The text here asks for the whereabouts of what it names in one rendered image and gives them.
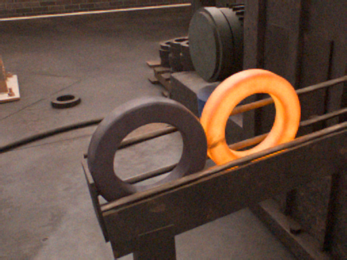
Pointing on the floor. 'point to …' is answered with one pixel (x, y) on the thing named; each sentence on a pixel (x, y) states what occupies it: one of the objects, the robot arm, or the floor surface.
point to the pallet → (171, 61)
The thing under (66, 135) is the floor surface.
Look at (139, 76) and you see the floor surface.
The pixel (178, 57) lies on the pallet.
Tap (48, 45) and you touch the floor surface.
